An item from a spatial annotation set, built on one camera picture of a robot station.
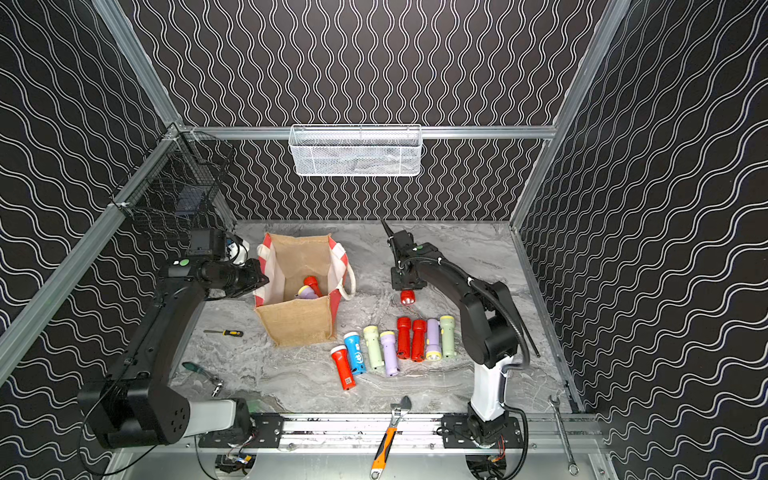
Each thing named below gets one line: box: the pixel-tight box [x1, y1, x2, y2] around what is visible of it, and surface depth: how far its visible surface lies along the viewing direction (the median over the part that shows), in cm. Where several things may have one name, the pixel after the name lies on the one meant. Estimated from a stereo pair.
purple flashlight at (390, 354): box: [380, 331, 399, 377], surface depth 87 cm
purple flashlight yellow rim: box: [294, 285, 318, 299], surface depth 95 cm
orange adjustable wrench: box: [370, 396, 412, 480], surface depth 75 cm
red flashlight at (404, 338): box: [396, 317, 411, 360], surface depth 89 cm
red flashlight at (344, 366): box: [330, 345, 357, 390], surface depth 85 cm
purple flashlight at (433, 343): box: [426, 318, 442, 361], surface depth 89 cm
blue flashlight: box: [344, 332, 366, 376], surface depth 86 cm
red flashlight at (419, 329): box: [411, 319, 427, 362], surface depth 90 cm
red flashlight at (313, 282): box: [303, 275, 323, 298], surface depth 102 cm
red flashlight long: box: [400, 289, 416, 306], surface depth 91 cm
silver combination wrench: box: [548, 395, 580, 477], surface depth 76 cm
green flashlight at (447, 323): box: [440, 315, 455, 359], surface depth 90 cm
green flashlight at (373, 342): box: [363, 325, 384, 371], surface depth 87 cm
